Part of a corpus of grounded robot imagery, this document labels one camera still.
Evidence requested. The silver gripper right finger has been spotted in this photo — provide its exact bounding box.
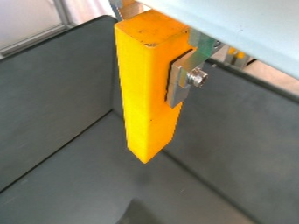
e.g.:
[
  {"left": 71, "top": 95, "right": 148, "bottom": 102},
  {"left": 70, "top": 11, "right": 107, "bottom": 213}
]
[{"left": 165, "top": 28, "right": 224, "bottom": 108}]

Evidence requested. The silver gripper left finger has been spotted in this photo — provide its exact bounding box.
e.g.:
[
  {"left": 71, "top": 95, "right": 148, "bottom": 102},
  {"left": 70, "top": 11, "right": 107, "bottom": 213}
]
[{"left": 107, "top": 0, "right": 141, "bottom": 21}]

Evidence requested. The yellow rectangular block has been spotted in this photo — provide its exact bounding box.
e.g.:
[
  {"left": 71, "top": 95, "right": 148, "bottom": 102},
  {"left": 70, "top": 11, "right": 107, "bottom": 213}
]
[{"left": 114, "top": 10, "right": 192, "bottom": 163}]

